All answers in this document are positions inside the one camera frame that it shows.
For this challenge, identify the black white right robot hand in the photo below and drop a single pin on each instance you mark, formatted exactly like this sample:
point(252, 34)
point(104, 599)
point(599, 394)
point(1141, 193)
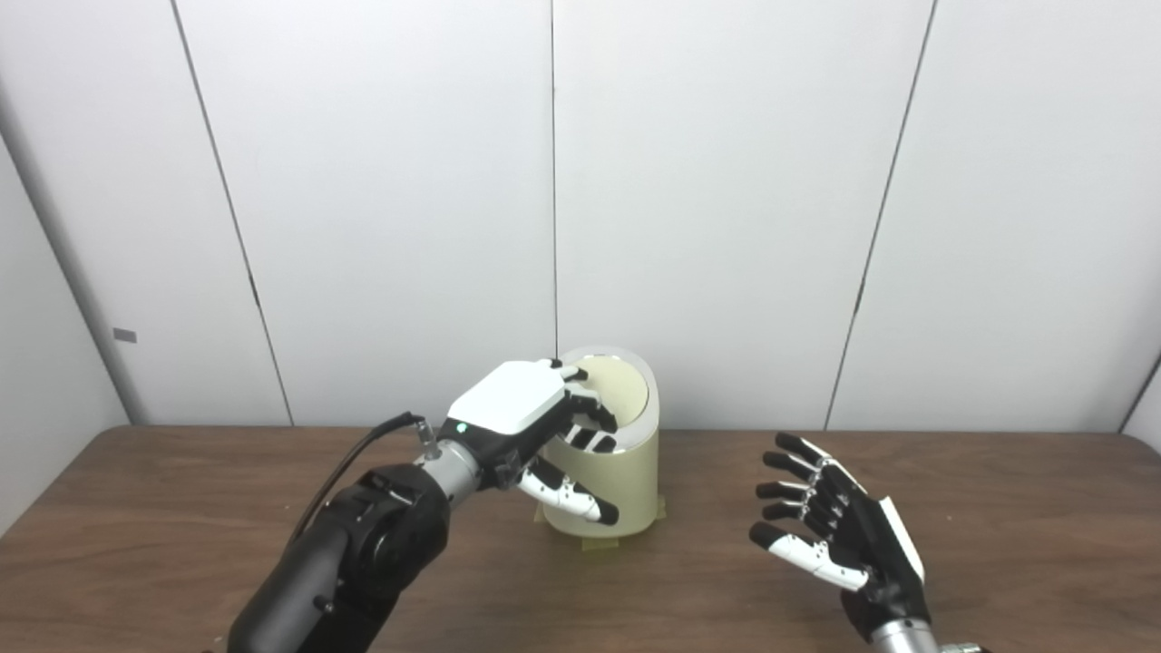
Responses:
point(875, 553)

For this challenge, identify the grey wall sticker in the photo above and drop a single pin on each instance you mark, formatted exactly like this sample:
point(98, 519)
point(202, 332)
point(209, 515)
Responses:
point(124, 336)

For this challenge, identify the cream-colored round bin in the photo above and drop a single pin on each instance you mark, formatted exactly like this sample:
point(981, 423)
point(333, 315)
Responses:
point(635, 481)

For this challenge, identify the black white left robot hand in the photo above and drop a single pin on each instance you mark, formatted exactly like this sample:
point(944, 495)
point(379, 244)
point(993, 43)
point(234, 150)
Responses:
point(508, 399)

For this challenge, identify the cream round bin lid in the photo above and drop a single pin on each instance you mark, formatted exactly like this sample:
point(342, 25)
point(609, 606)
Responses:
point(626, 385)

